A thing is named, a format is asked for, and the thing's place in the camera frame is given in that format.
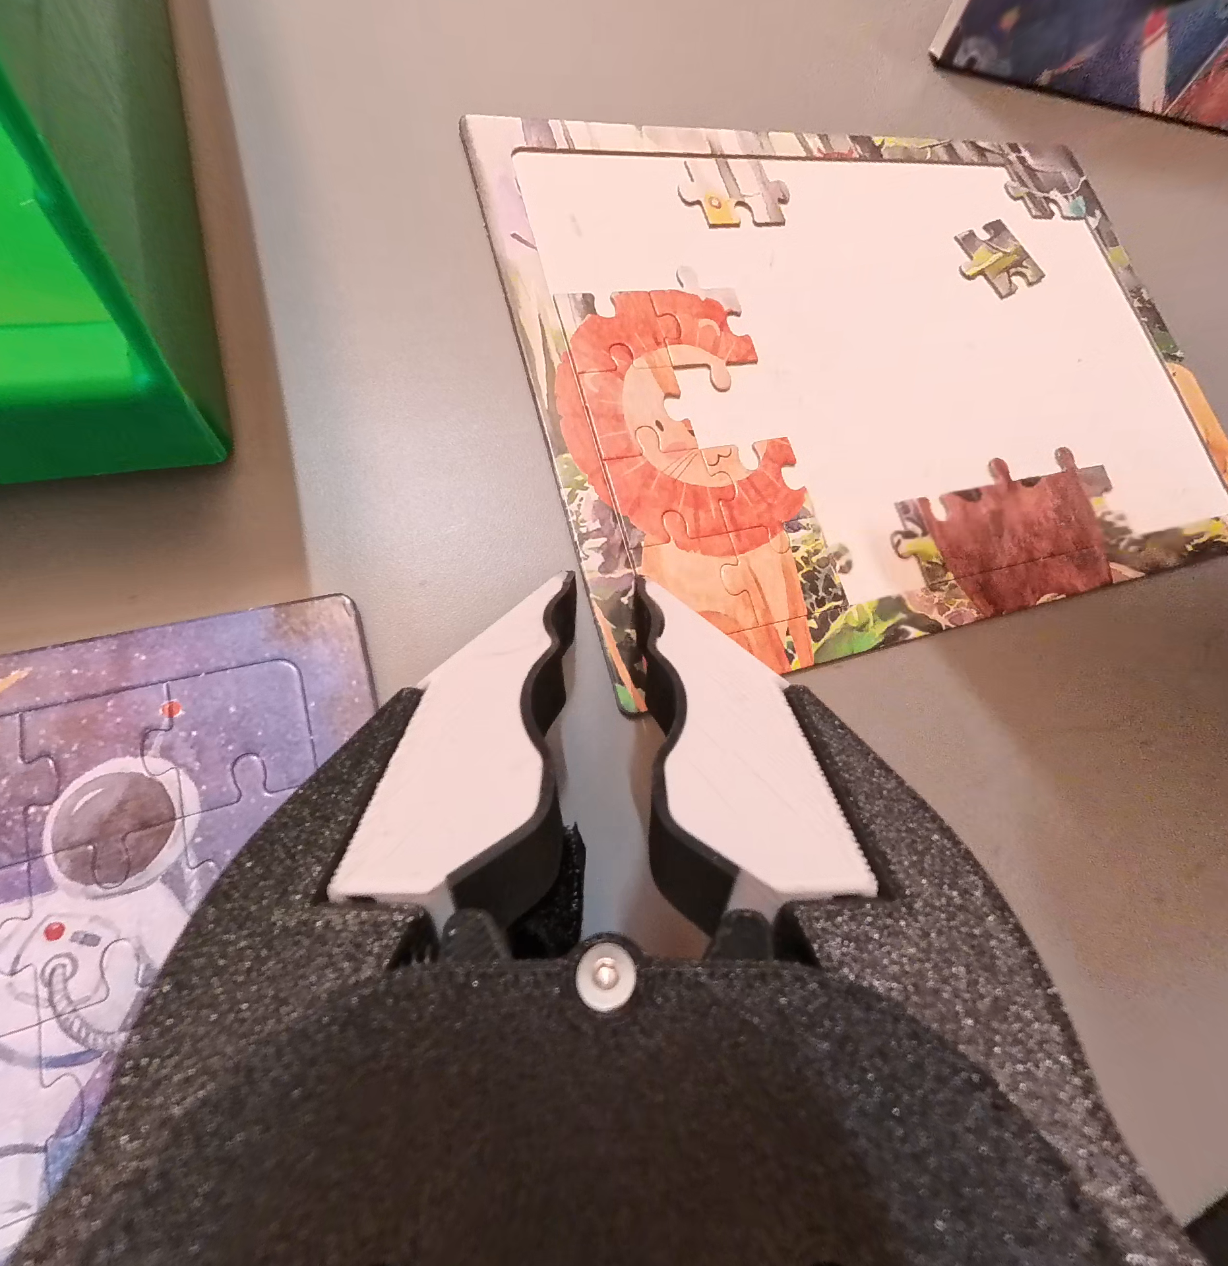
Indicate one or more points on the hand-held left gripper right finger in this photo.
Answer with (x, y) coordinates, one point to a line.
(764, 781)

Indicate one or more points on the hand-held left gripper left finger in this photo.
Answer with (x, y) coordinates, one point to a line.
(447, 771)

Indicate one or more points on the whiskered orange puzzle piece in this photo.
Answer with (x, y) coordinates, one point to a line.
(764, 479)

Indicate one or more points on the assembled lion puzzle pieces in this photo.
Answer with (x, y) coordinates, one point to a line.
(615, 395)

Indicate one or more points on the lion jigsaw puzzle board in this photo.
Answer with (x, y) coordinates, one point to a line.
(872, 376)

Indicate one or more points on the orange puzzle piece grey knob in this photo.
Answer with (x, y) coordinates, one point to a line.
(714, 331)

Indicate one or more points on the grey desk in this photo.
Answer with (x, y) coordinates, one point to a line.
(377, 296)

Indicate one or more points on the astronaut jigsaw puzzle board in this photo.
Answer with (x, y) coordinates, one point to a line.
(129, 790)

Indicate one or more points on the assembled brown trunk puzzle pieces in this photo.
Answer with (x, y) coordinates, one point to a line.
(1020, 544)

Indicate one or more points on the grey yellow-green puzzle piece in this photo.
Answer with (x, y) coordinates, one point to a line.
(1000, 258)

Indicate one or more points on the green plastic bin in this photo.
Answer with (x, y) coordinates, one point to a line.
(61, 345)

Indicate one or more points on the grey puzzle piece yellow dot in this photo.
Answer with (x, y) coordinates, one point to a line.
(733, 192)

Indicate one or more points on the illustrated puzzle box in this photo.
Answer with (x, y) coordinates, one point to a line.
(1089, 49)

